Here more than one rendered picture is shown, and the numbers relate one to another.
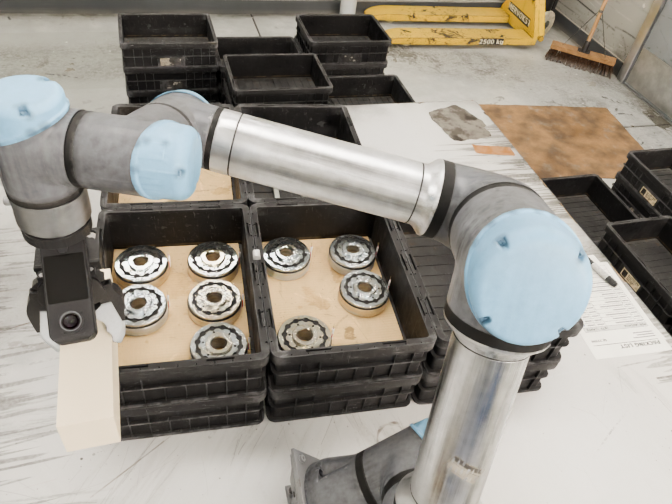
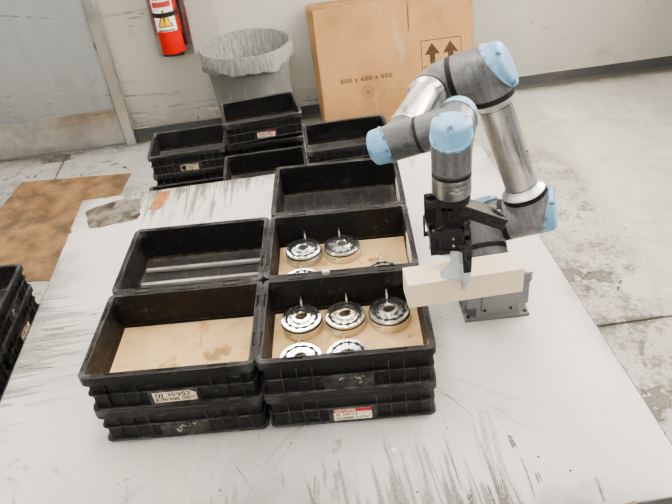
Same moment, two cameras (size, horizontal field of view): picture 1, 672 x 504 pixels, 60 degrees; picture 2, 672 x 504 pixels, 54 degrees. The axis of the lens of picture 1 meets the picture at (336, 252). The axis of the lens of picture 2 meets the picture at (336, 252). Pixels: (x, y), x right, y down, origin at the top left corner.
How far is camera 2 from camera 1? 143 cm
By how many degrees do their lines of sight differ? 52
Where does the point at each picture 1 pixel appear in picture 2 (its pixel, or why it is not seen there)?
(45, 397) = (392, 461)
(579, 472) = not seen: hidden behind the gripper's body
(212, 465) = (450, 357)
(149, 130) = (462, 100)
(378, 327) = (369, 247)
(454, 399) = (513, 130)
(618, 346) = not seen: hidden behind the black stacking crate
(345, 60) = not seen: outside the picture
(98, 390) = (499, 258)
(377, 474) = (490, 234)
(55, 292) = (485, 210)
